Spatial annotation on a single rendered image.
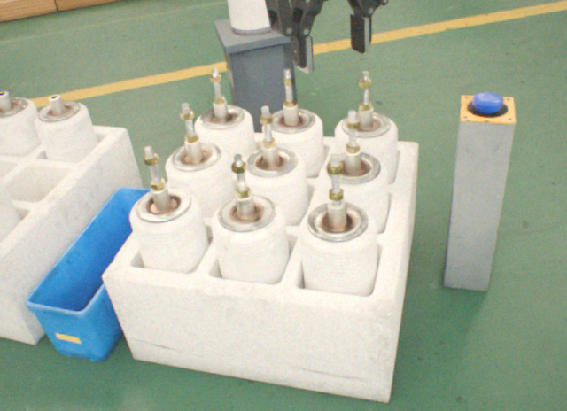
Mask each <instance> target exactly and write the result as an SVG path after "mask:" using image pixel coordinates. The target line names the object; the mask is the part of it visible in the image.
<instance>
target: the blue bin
mask: <svg viewBox="0 0 567 411"><path fill-rule="evenodd" d="M149 192H151V189H146V188H137V187H129V186H124V187H119V188H118V189H117V190H116V191H115V192H114V193H113V195H112V196H111V197H110V198H109V199H108V200H107V202H106V203H105V204H104V205H102V207H101V209H100V210H99V211H98V212H97V214H96V215H95V216H94V217H93V218H92V219H91V221H90V222H89V224H88V225H87V226H86V228H85V229H84V230H83V231H81V233H80V234H79V235H78V236H77V237H76V238H75V240H74V241H73V242H72V243H71V244H70V246H69V247H68V248H67V249H66V251H65V252H64V253H63V254H62V255H61V256H60V259H59V260H58V261H57V262H56V263H55V265H54V266H52V267H51V268H50V270H49V271H48V272H47V273H46V274H45V275H44V278H43V279H42V280H41V281H40V282H39V283H38V284H37V285H36V286H35V288H34V289H33V290H32V291H31V292H30V293H29V295H28V296H27V299H26V305H27V308H28V309H29V311H31V312H33V313H34V314H35V317H36V319H37V320H38V321H39V322H40V323H41V324H42V326H43V328H44V330H45V331H46V334H47V336H48V337H49V339H50V341H51V342H52V344H53V345H54V347H55V349H56V350H58V353H60V354H63V355H66V356H71V357H75V358H81V359H84V360H89V361H93V362H97V363H103V362H106V361H108V360H109V358H110V356H111V354H112V353H113V351H114V349H115V347H116V346H117V344H118V343H119V342H120V340H121V338H122V337H123V334H124V332H123V329H122V327H121V325H120V321H119V317H118V315H117V313H116V311H115V308H114V306H113V304H112V301H111V299H110V296H109V293H108V291H107V289H106V287H105V282H104V279H103V275H104V273H105V271H106V270H107V269H108V267H109V266H110V264H111V263H113V261H114V258H115V257H116V255H117V254H118V251H119V250H121V248H122V247H123V245H124V244H125V243H126V242H127V241H128V239H129V236H130V235H131V233H132V232H133V229H132V226H131V223H130V213H131V211H132V209H133V207H134V204H135V203H136V202H137V201H138V200H140V199H141V198H142V197H143V196H144V195H146V194H147V193H149Z"/></svg>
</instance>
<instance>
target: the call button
mask: <svg viewBox="0 0 567 411"><path fill-rule="evenodd" d="M503 102H504V99H503V97H501V96H500V95H498V94H495V93H490V91H485V92H480V93H477V94H476V95H475V96H474V97H473V104H474V106H475V107H476V109H477V110H478V111H479V112H481V113H496V112H498V111H499V110H500V108H501V107H502V106H503Z"/></svg>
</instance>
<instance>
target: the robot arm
mask: <svg viewBox="0 0 567 411"><path fill-rule="evenodd" d="M324 1H327V0H310V1H309V2H307V1H306V0H291V7H290V2H289V0H228V6H229V17H230V24H231V30H232V32H233V33H235V34H237V35H262V34H266V33H268V32H271V31H273V30H274V31H276V32H277V33H279V34H281V35H285V36H287V37H288V36H289V37H290V38H291V60H292V62H293V64H294V65H295V66H296V67H297V68H298V69H300V70H302V71H303V72H305V73H310V72H313V71H314V70H315V63H314V48H312V36H310V35H309V34H310V31H311V28H312V26H313V22H315V17H316V15H318V14H320V12H321V10H322V5H323V3H324ZM347 1H348V3H349V4H350V7H351V9H352V10H353V13H352V14H350V20H351V47H352V49H353V50H356V51H359V52H360V53H364V52H367V51H368V50H369V45H370V43H371V16H372V14H373V13H374V11H375V9H377V8H378V7H379V6H381V5H382V6H385V5H387V3H388V1H389V0H347Z"/></svg>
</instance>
